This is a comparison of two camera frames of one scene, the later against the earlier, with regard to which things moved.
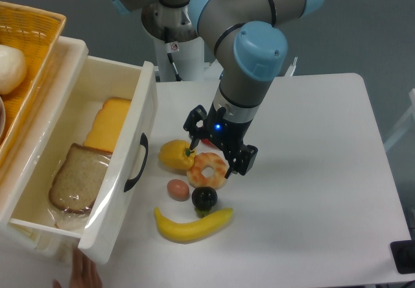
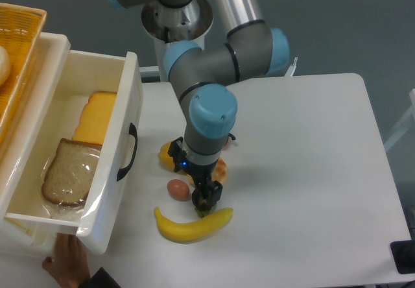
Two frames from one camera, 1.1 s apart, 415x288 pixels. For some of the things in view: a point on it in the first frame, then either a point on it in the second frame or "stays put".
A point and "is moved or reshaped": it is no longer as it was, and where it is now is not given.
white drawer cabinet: (19, 241) -> (19, 242)
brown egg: (177, 189) stays put
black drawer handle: (144, 141) -> (122, 172)
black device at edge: (403, 255) stays put
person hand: (85, 272) -> (70, 266)
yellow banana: (190, 231) stays put
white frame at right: (406, 124) stays put
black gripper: (225, 132) -> (207, 192)
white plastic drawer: (84, 170) is moved or reshaped
